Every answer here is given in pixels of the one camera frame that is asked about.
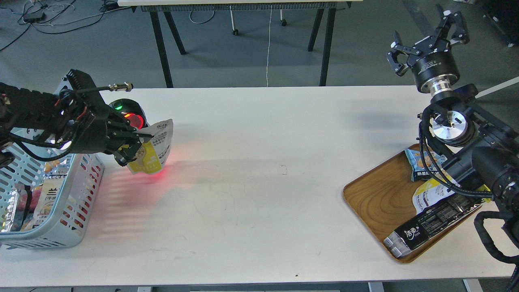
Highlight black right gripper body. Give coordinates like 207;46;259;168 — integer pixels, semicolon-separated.
410;51;460;94

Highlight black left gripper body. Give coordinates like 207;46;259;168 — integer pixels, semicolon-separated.
70;107;131;155

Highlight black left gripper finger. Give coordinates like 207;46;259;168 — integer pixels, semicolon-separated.
107;114;152;142
114;140;142;167

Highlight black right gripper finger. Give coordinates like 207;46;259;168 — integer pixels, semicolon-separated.
421;4;470;55
387;32;422;76

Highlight yellow white snack pouch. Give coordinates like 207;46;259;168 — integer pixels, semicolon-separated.
127;119;174;174
412;178;454;214

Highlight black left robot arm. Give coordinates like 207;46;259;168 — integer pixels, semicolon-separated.
1;69;153;167

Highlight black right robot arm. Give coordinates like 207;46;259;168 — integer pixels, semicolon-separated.
384;5;518;266

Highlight light blue plastic basket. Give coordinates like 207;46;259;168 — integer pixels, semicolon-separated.
1;144;105;249

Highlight snack packs inside basket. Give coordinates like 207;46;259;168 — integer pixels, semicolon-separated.
1;155;74;232

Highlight blue snack packet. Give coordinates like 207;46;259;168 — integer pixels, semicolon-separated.
404;148;446;182

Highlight yellow cartoon snack packet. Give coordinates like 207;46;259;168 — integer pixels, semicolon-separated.
465;185;493;202

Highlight black long snack package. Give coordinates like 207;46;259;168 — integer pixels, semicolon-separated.
382;194;485;258

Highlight black barcode scanner red window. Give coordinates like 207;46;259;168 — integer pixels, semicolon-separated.
109;99;148;129

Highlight background table black legs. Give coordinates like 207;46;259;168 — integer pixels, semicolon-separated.
118;0;363;88

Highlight wooden tray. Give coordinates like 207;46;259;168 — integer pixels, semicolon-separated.
343;151;480;264

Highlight floor cables and adapter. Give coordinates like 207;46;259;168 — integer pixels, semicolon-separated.
0;0;122;51

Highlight white hanging cable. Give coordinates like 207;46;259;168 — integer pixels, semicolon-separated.
266;8;273;87

